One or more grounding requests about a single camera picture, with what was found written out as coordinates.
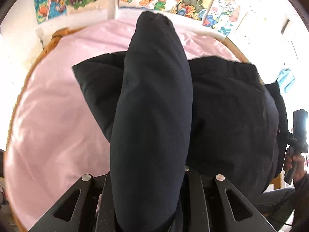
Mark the pink bed sheet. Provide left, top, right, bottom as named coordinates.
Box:
left=4, top=14, right=242, bottom=231

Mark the wooden bed frame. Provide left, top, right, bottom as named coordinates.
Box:
left=3, top=27, right=284, bottom=232

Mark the black puffer jacket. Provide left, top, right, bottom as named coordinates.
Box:
left=72, top=12, right=284, bottom=231

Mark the person right hand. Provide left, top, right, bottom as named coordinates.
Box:
left=283, top=147, right=307, bottom=183

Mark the blue 2024 poster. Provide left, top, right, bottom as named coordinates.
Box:
left=203, top=0, right=240, bottom=36

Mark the person leg in jeans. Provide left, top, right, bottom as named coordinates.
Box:
left=251, top=188, right=295, bottom=231

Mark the blue cloth on wall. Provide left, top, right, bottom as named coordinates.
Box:
left=276, top=68, right=295, bottom=93

